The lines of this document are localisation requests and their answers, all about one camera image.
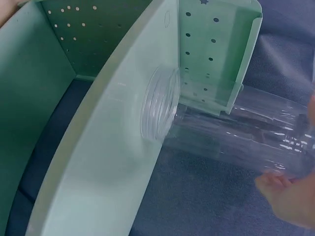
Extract green perforated plastic organizer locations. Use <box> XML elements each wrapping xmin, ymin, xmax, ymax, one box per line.
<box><xmin>0</xmin><ymin>0</ymin><xmax>263</xmax><ymax>236</ymax></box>

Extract person's left hand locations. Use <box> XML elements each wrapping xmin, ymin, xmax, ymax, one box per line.
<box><xmin>0</xmin><ymin>0</ymin><xmax>34</xmax><ymax>28</ymax></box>

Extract clear plastic jar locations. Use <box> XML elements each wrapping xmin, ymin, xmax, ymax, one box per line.
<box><xmin>139</xmin><ymin>66</ymin><xmax>315</xmax><ymax>183</ymax></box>

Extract person's right hand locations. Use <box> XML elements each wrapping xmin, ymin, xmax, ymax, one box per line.
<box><xmin>254</xmin><ymin>94</ymin><xmax>315</xmax><ymax>230</ymax></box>

